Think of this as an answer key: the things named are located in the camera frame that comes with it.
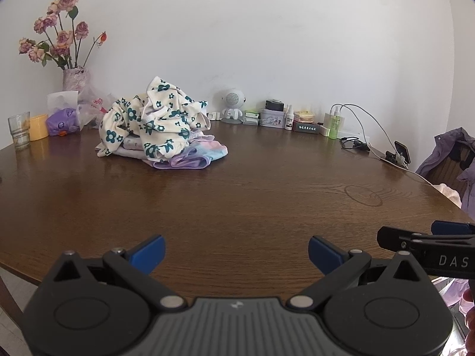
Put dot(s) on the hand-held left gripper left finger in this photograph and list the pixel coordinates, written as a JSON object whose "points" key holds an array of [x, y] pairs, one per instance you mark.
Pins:
{"points": [[150, 253]]}

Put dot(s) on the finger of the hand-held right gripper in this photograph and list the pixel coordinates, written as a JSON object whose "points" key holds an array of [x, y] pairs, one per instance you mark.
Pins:
{"points": [[399, 240], [445, 227]]}

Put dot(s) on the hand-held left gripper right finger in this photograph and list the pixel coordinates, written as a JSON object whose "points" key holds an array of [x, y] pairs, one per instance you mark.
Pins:
{"points": [[323, 255]]}

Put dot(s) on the white teal floral hoodie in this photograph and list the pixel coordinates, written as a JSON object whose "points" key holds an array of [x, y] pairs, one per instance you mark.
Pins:
{"points": [[156, 118]]}

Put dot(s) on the person's right hand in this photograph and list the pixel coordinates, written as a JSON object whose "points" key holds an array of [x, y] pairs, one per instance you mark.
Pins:
{"points": [[469, 307]]}

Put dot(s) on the light purple cloth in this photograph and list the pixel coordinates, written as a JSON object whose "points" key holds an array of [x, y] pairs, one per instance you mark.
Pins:
{"points": [[451, 291]]}

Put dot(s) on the pink fluffy cloth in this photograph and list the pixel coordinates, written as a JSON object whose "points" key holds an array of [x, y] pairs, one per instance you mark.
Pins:
{"points": [[447, 193]]}

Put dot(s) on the brown wooden chair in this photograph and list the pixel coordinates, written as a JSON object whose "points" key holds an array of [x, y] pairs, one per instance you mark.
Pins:
{"points": [[443, 172]]}

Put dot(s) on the black phone stand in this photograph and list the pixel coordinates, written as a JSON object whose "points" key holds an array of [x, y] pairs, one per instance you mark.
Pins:
{"points": [[393, 158]]}

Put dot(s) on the purple jacket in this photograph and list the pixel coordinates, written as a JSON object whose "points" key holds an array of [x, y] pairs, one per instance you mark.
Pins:
{"points": [[443, 144]]}

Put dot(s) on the dark smartphone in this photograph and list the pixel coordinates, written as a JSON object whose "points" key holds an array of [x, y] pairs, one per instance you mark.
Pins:
{"points": [[402, 152]]}

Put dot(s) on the purple print white garment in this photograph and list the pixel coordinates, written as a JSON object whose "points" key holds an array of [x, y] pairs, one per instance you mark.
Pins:
{"points": [[131, 144]]}

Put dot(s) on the pink blue tie-dye garment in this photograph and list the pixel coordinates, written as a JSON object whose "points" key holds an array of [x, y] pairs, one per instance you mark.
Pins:
{"points": [[200, 154]]}

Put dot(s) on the white power strip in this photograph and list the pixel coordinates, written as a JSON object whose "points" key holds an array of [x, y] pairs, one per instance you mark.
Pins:
{"points": [[349, 134]]}

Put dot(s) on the dark box with white print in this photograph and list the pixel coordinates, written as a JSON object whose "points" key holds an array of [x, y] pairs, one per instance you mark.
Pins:
{"points": [[306, 127]]}

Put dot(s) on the green spray bottle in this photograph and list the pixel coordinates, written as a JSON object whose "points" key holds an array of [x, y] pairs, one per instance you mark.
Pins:
{"points": [[335, 126]]}

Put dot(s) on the cream power adapter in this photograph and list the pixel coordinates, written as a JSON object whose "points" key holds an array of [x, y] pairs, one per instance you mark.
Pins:
{"points": [[328, 120]]}

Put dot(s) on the white spray bottle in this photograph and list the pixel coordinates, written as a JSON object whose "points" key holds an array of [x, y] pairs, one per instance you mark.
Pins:
{"points": [[289, 120]]}

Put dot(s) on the yellow pink packet stack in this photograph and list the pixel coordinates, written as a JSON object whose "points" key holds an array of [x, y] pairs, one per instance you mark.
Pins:
{"points": [[305, 117]]}

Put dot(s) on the grey printed tin box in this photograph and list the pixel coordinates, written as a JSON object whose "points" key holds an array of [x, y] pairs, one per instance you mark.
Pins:
{"points": [[271, 119]]}

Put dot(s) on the brown wooden leg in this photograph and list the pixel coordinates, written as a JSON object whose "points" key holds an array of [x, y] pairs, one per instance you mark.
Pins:
{"points": [[9, 296]]}

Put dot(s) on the white clip rack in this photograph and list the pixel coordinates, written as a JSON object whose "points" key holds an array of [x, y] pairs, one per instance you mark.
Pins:
{"points": [[213, 115]]}

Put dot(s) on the green white small box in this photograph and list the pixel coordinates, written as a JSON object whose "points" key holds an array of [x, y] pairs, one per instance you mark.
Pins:
{"points": [[251, 114], [251, 122]]}

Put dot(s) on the purple pouch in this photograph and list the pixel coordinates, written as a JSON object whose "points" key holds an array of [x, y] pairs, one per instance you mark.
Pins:
{"points": [[63, 122]]}

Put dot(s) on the clear red print plastic bag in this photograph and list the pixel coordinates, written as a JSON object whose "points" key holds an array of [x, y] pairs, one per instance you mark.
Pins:
{"points": [[94, 105]]}

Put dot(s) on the black small device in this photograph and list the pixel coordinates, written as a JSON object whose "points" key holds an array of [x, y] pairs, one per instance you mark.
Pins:
{"points": [[274, 105]]}

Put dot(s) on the yellow cup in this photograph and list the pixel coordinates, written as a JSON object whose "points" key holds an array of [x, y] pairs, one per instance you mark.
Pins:
{"points": [[38, 128]]}

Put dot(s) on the white robot speaker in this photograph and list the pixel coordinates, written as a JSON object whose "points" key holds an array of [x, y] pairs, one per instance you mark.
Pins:
{"points": [[233, 100]]}

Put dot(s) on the white tissue pack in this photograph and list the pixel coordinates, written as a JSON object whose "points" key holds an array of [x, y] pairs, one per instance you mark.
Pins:
{"points": [[63, 100]]}

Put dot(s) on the clear drinking glass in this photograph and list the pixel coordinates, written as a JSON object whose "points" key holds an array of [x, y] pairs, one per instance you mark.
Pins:
{"points": [[19, 131]]}

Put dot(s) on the wrapped flower vase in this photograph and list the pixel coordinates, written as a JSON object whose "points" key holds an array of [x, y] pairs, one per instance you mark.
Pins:
{"points": [[76, 79]]}

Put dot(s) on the dried pink rose bouquet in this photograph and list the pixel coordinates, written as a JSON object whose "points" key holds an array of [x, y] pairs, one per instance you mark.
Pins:
{"points": [[61, 40]]}

